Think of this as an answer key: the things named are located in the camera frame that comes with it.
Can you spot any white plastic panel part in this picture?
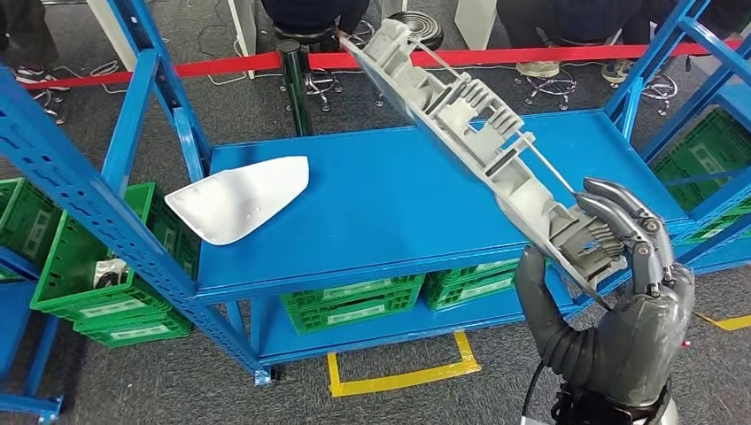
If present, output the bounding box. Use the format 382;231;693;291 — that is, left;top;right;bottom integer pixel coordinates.
164;155;310;246

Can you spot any yellow floor tape rectangle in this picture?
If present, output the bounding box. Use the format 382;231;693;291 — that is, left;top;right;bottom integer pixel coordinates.
326;331;483;398

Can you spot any person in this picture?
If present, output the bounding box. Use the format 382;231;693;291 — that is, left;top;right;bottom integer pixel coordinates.
495;0;640;81
600;0;751;84
260;0;371;51
0;0;70;92

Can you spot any black stanchion post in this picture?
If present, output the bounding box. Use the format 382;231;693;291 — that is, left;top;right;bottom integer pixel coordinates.
276;39;315;137

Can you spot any grey plastic wheel cover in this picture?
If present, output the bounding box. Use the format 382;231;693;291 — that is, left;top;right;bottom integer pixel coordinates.
337;17;629;311

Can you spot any yellow floor tape strip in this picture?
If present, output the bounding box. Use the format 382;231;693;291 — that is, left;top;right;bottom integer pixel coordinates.
694;312;751;333

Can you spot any blue steel shelf rack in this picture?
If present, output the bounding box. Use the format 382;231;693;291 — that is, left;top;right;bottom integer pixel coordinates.
0;246;65;425
639;76;751;277
0;0;751;387

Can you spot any red barrier belt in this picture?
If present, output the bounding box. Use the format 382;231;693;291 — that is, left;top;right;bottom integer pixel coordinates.
307;37;743;72
23;51;283;90

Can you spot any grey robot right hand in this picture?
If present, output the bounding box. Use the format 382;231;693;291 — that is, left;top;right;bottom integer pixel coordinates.
515;177;696;412

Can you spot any silver and black part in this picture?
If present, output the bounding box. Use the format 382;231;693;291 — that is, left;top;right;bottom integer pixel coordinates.
93;258;130;290

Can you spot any black swivel stool chrome base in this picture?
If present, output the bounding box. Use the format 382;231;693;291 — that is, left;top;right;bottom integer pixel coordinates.
519;70;579;112
616;70;678;115
23;88;66;126
272;23;345;112
387;10;445;53
352;20;376;48

